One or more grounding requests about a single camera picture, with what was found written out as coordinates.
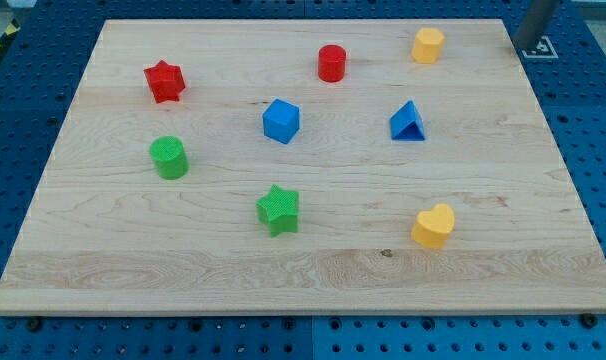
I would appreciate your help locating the red cylinder block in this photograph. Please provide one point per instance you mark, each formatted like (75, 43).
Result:
(331, 63)

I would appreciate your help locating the green star block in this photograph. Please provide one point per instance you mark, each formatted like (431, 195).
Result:
(279, 210)

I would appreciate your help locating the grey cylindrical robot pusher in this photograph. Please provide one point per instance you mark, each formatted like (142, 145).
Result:
(534, 23)

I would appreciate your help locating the yellow hexagon block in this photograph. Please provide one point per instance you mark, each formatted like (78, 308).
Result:
(427, 45)

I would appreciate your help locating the red star block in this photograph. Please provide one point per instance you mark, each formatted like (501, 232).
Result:
(165, 81)

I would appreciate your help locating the blue cube block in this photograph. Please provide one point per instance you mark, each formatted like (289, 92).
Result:
(281, 121)

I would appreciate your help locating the blue triangle block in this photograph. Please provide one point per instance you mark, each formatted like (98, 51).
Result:
(406, 124)

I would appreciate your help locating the white square marker tag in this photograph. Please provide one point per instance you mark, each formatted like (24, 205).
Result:
(543, 49)

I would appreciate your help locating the light wooden board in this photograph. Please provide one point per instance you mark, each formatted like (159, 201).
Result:
(105, 235)

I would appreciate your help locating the green cylinder block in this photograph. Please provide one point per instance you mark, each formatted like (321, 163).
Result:
(169, 158)

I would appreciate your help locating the yellow heart block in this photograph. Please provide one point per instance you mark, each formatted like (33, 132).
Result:
(432, 228)

